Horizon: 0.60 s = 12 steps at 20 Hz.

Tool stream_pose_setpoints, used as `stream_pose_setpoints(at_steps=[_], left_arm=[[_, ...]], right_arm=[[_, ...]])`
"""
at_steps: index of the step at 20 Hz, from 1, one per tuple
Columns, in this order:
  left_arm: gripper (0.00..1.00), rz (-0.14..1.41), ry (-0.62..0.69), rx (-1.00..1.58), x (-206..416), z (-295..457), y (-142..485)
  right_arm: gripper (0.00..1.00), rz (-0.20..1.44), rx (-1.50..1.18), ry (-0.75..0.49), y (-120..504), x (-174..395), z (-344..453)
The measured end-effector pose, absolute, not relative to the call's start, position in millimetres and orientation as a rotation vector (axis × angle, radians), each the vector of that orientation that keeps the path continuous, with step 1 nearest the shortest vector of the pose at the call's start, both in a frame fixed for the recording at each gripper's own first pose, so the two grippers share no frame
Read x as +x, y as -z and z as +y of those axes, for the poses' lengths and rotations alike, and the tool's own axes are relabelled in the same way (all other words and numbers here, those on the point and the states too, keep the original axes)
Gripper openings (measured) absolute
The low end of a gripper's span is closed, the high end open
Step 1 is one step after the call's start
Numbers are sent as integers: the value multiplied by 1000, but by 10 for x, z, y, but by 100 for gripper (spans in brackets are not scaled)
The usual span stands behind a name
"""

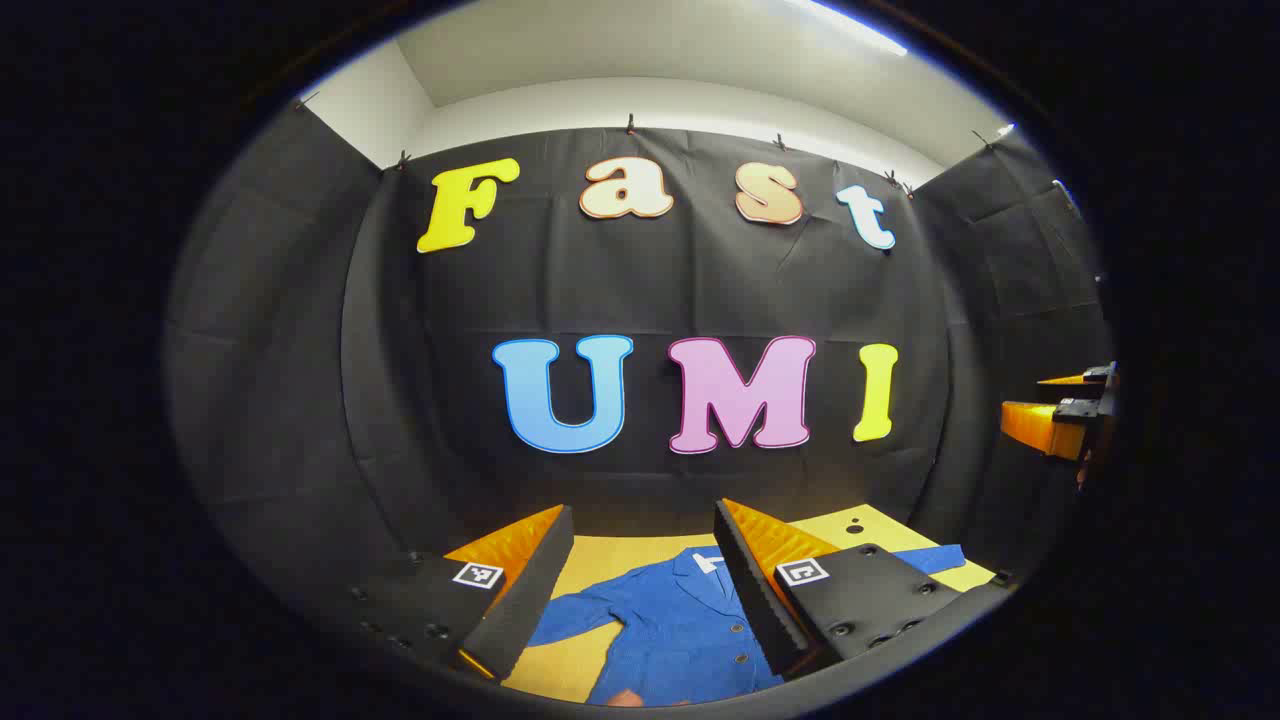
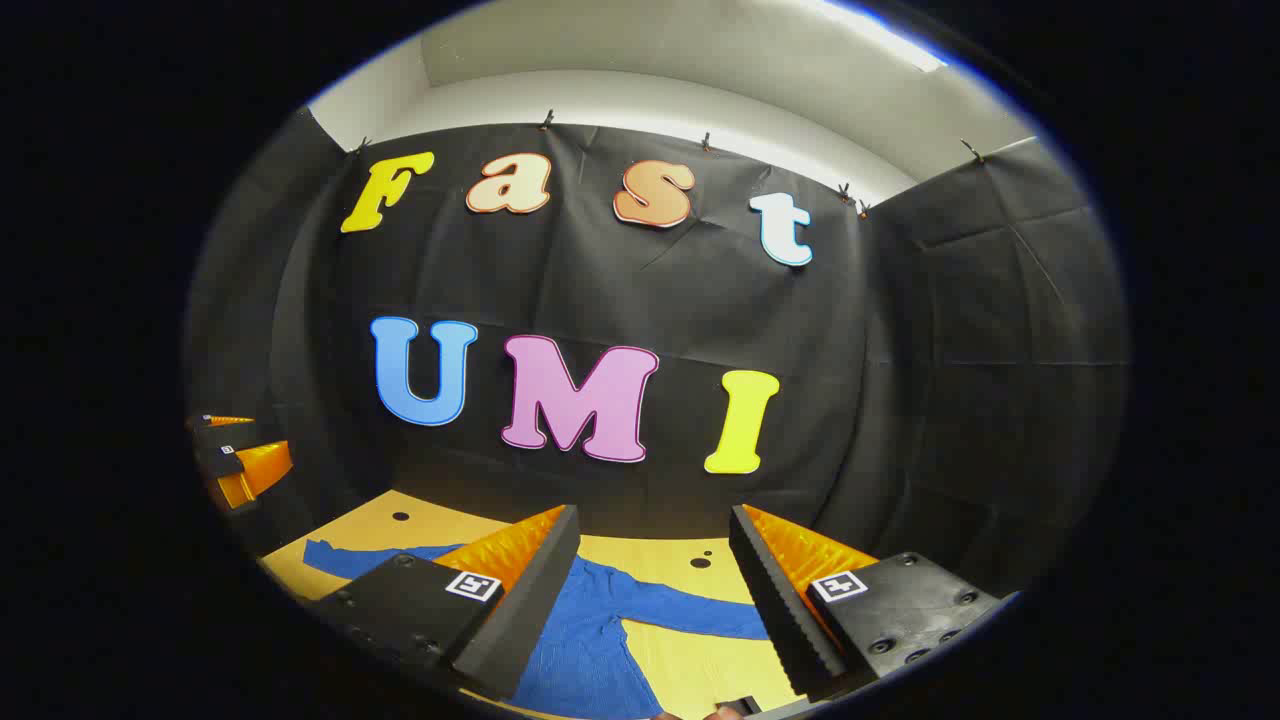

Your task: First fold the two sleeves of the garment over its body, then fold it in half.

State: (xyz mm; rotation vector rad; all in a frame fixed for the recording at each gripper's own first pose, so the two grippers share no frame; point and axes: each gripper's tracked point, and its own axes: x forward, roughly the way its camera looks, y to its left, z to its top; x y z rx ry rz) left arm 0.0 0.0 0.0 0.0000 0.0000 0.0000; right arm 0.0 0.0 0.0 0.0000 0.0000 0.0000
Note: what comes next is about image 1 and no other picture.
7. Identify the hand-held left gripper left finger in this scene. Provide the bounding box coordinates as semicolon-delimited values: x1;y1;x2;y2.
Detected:
338;505;576;683

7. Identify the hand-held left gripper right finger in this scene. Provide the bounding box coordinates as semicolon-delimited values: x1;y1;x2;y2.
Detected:
712;498;1016;681

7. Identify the blue corduroy shirt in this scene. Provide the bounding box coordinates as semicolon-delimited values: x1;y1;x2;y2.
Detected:
525;543;968;709

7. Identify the black backdrop cloth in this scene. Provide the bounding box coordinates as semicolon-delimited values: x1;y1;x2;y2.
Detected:
165;100;1116;641

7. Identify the row of black cloth clips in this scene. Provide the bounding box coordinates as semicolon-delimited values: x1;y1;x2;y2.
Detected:
296;92;1001;199

